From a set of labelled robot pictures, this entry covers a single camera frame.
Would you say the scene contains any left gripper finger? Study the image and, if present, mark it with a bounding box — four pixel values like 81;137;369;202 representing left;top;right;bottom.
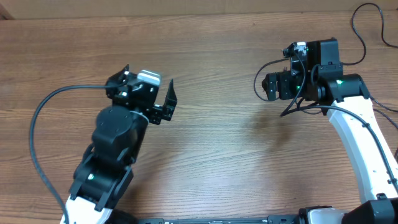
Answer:
106;64;130;92
163;79;177;120

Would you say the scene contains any short black usb cable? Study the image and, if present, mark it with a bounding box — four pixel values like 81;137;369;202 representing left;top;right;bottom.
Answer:
373;108;398;162
253;57;292;103

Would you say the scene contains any long black usb cable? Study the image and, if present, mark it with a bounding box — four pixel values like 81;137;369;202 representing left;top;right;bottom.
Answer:
340;2;398;113

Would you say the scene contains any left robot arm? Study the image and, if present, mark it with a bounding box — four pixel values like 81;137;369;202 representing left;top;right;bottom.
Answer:
61;66;177;223

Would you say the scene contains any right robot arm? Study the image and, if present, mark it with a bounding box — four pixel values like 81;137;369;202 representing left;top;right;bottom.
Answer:
262;38;397;223

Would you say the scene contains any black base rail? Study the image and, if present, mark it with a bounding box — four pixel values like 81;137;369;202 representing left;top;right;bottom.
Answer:
105;205;343;224

